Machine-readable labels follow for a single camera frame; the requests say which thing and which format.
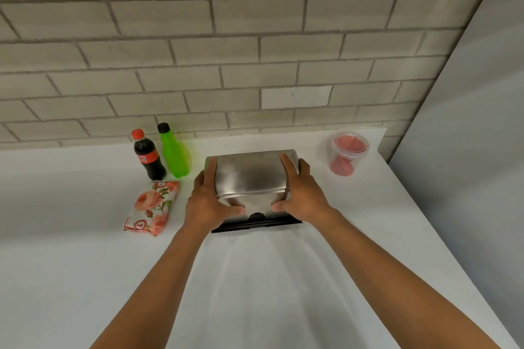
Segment person's left hand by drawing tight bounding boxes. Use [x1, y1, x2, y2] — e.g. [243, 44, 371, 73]
[184, 157, 246, 234]

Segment person's right hand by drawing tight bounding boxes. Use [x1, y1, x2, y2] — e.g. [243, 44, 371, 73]
[271, 153, 338, 227]

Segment stainless steel napkin dispenser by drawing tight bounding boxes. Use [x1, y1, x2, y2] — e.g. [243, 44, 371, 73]
[204, 149, 303, 234]

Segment person's right forearm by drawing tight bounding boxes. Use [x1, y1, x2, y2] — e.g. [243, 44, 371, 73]
[314, 208, 501, 349]

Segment person's left forearm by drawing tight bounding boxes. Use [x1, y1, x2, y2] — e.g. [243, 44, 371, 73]
[90, 223, 212, 349]

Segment green soda bottle black cap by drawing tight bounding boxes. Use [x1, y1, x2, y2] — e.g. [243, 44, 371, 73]
[157, 122, 192, 179]

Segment clear tub of pink straws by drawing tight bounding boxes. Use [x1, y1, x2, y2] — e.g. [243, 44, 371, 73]
[329, 131, 370, 177]

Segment floral napkin packet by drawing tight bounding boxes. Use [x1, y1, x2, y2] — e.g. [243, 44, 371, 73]
[123, 180, 180, 237]

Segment dark cola bottle red cap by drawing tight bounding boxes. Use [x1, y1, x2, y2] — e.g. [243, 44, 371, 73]
[131, 129, 167, 181]

